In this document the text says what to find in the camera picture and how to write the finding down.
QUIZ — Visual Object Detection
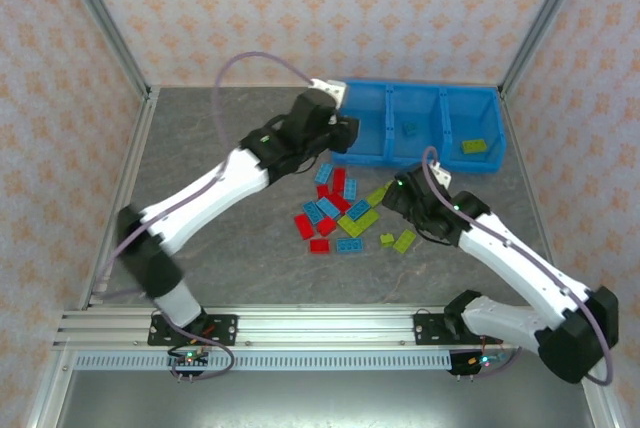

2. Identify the blue three-compartment plastic bin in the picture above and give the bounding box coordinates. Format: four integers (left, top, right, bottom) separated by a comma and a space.
332, 78, 506, 175

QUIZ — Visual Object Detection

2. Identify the grey metal sheet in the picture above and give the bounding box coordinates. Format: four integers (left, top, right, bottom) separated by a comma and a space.
54, 370, 601, 428

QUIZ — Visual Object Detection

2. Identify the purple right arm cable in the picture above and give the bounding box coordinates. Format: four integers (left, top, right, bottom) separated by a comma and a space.
422, 146, 619, 387

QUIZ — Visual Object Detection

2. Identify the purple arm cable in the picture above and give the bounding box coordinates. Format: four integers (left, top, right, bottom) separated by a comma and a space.
422, 146, 619, 387
92, 50, 321, 382

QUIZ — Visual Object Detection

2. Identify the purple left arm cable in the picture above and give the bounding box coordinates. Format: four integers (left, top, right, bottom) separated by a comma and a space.
92, 50, 321, 382

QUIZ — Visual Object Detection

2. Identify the aluminium side rail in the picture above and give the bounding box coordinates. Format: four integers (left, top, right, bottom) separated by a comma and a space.
77, 87, 161, 309
498, 90, 571, 309

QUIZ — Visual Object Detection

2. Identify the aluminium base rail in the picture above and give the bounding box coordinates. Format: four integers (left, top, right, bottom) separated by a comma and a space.
52, 305, 516, 349

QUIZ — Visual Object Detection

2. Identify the slotted grey cable duct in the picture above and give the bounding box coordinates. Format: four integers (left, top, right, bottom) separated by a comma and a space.
74, 351, 454, 372

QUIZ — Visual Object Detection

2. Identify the aluminium frame post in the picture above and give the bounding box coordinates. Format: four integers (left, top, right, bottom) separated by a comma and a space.
499, 0, 599, 99
52, 0, 154, 99

